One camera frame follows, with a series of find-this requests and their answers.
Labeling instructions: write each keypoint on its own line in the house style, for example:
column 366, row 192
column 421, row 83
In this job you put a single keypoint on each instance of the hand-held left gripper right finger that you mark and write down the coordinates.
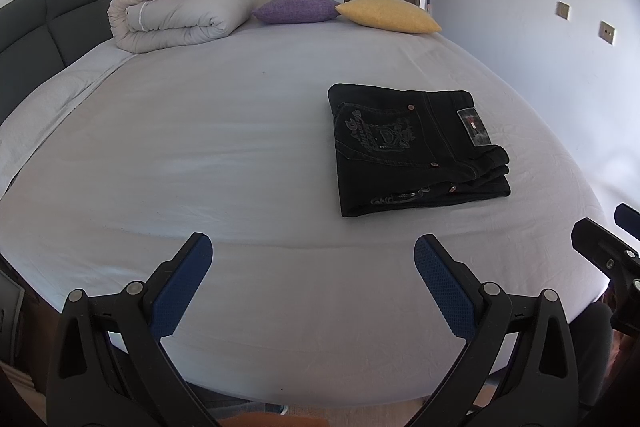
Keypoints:
column 445, row 287

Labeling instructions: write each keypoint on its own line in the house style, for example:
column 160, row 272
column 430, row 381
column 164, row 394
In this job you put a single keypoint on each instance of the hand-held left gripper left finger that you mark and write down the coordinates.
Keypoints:
column 182, row 287

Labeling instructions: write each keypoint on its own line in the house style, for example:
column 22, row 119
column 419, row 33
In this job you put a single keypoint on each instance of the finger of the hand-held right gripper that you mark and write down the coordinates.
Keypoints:
column 600, row 247
column 629, row 217

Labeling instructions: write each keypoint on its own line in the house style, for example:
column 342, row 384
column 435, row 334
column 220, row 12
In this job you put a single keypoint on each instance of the black pants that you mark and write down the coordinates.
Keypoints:
column 400, row 157

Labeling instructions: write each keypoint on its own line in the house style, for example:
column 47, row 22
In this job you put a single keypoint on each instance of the bed with white sheet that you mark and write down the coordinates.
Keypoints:
column 200, row 157

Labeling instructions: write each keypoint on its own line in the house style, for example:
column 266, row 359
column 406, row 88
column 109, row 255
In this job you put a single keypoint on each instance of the folded white duvet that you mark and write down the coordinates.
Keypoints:
column 175, row 17

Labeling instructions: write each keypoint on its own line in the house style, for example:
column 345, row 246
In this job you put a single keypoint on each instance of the yellow pillow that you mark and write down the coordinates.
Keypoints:
column 387, row 14

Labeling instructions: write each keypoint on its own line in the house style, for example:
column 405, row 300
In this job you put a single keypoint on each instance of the dark grey padded headboard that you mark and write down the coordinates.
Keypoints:
column 40, row 32

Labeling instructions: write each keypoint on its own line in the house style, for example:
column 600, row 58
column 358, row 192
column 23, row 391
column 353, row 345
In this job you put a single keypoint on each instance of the purple pillow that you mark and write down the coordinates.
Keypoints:
column 295, row 9

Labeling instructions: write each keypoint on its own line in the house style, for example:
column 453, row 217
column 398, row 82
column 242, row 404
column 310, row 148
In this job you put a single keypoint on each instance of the square wall socket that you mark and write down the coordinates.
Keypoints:
column 563, row 11
column 608, row 33

